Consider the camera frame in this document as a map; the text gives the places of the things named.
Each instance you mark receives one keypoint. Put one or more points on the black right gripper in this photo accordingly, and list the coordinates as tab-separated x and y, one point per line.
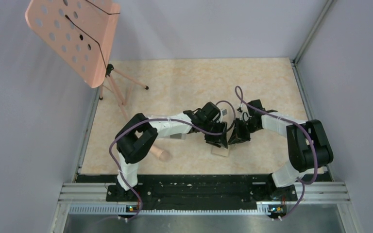
238	136

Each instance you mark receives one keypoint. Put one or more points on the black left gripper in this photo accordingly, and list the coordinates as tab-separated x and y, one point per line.
217	140

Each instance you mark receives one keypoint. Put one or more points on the clear plastic box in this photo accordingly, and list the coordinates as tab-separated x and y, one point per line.
177	136

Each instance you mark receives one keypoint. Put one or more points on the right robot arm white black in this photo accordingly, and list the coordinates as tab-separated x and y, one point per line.
308	145

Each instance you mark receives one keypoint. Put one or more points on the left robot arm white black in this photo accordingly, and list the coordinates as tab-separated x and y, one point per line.
137	137

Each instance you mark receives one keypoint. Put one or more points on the pink wooden cylinder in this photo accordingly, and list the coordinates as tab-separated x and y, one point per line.
160	154

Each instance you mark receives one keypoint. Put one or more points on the pink perforated music stand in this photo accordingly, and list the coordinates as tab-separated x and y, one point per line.
81	32

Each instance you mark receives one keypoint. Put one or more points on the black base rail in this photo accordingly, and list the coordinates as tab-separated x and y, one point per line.
198	192

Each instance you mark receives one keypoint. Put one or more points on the aluminium frame rail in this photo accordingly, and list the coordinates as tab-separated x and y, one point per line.
92	195

